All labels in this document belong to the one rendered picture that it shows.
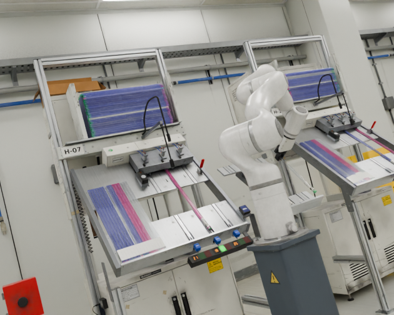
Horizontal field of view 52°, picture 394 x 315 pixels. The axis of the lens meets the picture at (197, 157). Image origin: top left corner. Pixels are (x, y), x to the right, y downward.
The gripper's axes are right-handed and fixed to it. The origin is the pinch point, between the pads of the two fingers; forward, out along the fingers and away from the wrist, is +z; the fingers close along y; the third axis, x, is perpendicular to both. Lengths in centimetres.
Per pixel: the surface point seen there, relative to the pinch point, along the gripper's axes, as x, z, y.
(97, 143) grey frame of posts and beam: -58, 19, 82
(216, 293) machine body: 32, 61, 46
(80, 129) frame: -63, 11, 90
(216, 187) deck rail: -4.8, 18.4, 34.8
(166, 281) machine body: 19, 53, 71
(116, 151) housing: -47, 17, 76
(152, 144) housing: -46, 16, 54
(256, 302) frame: 48, 55, 32
